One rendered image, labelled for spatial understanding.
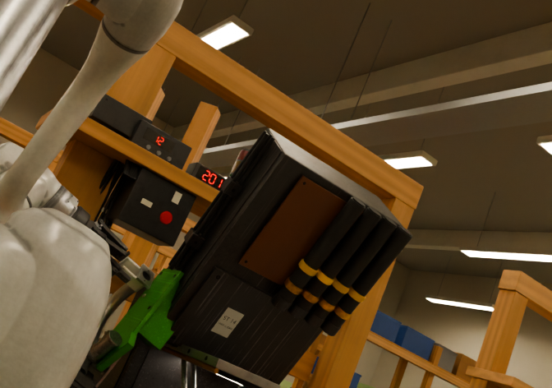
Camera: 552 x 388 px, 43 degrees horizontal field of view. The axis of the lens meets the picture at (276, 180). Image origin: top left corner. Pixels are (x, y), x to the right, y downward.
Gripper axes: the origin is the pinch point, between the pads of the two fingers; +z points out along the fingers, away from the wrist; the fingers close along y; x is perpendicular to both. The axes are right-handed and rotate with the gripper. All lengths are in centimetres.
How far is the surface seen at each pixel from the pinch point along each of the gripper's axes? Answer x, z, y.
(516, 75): -78, 244, 503
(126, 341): -1.3, 4.3, -20.1
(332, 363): 2, 76, 35
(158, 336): -2.7, 10.3, -14.1
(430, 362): 149, 411, 412
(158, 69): -18, -25, 54
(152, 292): -4.0, 4.4, -5.4
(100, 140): -6.1, -25.1, 24.0
